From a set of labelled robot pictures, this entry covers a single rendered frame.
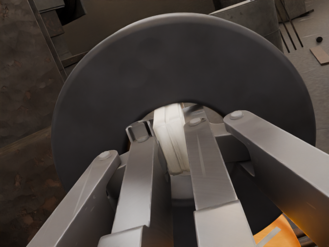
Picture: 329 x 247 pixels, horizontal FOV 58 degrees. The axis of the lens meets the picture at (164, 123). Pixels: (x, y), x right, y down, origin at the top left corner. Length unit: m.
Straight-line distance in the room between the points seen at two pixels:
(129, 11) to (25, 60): 6.87
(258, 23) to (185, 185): 2.51
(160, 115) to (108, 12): 7.02
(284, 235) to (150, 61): 0.26
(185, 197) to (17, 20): 0.44
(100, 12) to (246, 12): 4.85
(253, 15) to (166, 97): 2.52
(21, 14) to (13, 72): 0.09
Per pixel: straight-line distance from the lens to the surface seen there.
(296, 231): 0.43
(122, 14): 7.29
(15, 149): 0.51
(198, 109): 0.17
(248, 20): 2.66
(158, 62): 0.15
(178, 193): 0.20
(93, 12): 7.04
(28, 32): 0.56
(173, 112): 0.15
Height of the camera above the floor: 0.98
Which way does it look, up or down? 19 degrees down
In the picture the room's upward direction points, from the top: 19 degrees counter-clockwise
